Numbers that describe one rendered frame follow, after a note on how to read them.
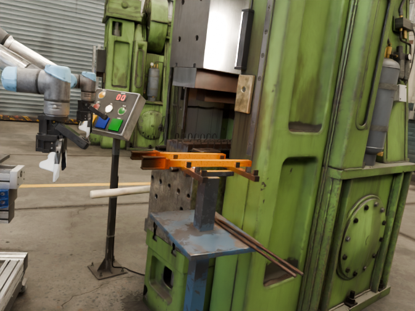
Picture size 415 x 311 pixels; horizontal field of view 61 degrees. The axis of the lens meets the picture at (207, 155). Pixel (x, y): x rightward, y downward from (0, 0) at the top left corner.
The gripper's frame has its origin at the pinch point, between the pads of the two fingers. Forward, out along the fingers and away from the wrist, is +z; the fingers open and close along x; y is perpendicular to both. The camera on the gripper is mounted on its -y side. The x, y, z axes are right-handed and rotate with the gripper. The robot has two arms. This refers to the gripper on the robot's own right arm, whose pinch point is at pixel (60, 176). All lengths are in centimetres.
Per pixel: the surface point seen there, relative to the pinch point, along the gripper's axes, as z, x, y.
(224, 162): -7, -7, -57
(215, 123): -14, -93, -73
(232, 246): 20, 9, -59
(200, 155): -7, -18, -50
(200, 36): -58, -52, -51
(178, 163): -6.7, -2.0, -38.4
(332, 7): -79, -44, -111
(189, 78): -38, -57, -48
